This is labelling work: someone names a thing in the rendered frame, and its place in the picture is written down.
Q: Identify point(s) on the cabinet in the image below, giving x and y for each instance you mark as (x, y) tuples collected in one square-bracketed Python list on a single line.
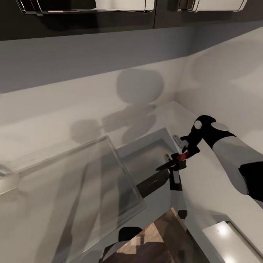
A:
[(26, 19)]

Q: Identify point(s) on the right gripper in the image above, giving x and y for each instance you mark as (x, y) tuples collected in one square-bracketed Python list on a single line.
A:
[(192, 147)]

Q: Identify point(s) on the parer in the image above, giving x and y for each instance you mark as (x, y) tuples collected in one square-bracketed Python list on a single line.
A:
[(178, 159)]

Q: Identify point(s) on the drop in sink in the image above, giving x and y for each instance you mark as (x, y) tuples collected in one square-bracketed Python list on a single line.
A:
[(55, 210)]

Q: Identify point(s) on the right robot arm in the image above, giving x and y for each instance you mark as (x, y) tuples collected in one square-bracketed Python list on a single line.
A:
[(242, 164)]

